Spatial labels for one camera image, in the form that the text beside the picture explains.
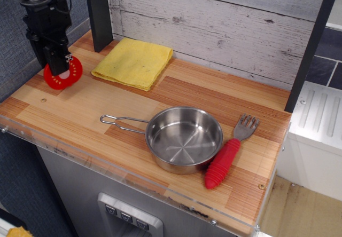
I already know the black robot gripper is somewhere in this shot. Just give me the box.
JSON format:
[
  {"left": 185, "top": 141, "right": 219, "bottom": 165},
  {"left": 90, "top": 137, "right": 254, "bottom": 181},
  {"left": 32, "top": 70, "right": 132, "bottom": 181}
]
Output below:
[{"left": 19, "top": 0, "right": 72, "bottom": 76}]

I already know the red toy tomato slice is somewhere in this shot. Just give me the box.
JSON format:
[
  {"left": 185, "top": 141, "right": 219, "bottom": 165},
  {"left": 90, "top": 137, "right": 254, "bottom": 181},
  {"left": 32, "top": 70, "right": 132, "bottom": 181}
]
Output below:
[{"left": 43, "top": 56, "right": 83, "bottom": 90}]

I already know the yellow folded cloth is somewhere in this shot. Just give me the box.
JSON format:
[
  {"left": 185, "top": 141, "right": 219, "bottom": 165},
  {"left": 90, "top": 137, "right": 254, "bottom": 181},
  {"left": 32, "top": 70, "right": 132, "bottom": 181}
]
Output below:
[{"left": 91, "top": 38, "right": 173, "bottom": 91}]

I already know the clear acrylic table guard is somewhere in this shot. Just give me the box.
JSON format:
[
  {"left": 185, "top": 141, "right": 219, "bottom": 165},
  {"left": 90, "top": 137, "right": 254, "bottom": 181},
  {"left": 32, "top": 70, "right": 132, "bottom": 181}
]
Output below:
[{"left": 1, "top": 116, "right": 261, "bottom": 236}]

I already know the small steel pan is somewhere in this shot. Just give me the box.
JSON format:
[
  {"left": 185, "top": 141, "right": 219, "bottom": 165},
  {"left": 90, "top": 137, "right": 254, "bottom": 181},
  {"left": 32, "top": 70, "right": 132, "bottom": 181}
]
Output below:
[{"left": 100, "top": 106, "right": 224, "bottom": 175}]

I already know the grey dispenser button panel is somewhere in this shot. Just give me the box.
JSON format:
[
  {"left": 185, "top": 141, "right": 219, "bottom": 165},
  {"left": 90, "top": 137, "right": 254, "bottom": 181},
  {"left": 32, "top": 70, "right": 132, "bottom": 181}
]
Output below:
[{"left": 97, "top": 192, "right": 164, "bottom": 236}]

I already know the yellow sponge piece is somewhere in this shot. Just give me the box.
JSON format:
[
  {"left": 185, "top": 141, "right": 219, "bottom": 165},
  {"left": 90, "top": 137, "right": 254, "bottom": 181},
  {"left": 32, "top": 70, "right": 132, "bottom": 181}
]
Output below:
[{"left": 6, "top": 227, "right": 33, "bottom": 237}]

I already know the white toy sink unit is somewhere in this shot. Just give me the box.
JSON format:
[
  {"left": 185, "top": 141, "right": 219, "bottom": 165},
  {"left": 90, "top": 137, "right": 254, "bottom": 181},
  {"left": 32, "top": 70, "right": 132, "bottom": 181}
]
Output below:
[{"left": 276, "top": 82, "right": 341, "bottom": 200}]

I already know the dark grey left post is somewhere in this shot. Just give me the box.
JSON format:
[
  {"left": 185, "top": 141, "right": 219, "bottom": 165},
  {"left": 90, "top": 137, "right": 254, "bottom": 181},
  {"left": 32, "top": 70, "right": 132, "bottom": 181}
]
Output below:
[{"left": 87, "top": 0, "right": 113, "bottom": 52}]

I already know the dark grey post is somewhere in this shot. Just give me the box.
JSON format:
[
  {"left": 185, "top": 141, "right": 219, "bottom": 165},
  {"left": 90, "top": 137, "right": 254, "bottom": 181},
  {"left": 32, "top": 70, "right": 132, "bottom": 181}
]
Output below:
[
  {"left": 87, "top": 0, "right": 113, "bottom": 52},
  {"left": 284, "top": 0, "right": 335, "bottom": 113}
]

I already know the red handled metal fork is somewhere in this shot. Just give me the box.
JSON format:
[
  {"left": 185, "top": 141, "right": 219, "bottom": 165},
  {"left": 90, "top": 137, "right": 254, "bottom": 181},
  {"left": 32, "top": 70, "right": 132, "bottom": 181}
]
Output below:
[{"left": 204, "top": 114, "right": 260, "bottom": 189}]

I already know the dark grey right post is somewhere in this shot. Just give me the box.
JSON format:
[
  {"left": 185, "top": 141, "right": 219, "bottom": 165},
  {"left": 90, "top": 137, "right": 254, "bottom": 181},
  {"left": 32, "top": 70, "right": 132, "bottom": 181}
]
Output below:
[{"left": 284, "top": 0, "right": 335, "bottom": 113}]

